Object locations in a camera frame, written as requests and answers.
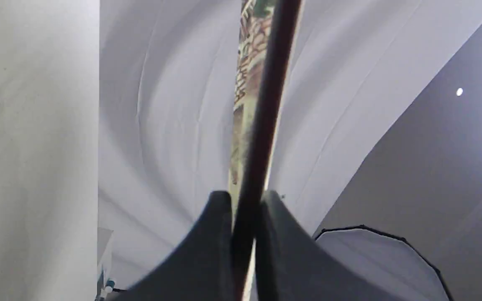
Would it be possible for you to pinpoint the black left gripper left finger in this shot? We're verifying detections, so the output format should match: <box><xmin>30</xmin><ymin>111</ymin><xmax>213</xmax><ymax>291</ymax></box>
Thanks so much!
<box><xmin>117</xmin><ymin>191</ymin><xmax>235</xmax><ymax>301</ymax></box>

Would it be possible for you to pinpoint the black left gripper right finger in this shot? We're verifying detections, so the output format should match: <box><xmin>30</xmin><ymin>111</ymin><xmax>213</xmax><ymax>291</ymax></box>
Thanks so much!
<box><xmin>256</xmin><ymin>191</ymin><xmax>399</xmax><ymax>301</ymax></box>

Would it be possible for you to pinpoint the cream paper folding fan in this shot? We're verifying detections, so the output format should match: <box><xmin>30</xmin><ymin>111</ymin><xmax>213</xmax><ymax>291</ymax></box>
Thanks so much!
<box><xmin>229</xmin><ymin>0</ymin><xmax>304</xmax><ymax>301</ymax></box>

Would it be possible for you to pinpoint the white octagonal softbox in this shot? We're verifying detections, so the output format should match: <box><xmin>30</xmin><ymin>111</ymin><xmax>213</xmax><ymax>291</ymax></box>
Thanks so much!
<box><xmin>314</xmin><ymin>224</ymin><xmax>454</xmax><ymax>301</ymax></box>

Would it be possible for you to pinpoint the grey backdrop cloth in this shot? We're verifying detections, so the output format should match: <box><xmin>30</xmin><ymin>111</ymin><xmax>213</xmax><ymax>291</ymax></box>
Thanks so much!
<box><xmin>99</xmin><ymin>0</ymin><xmax>482</xmax><ymax>289</ymax></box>

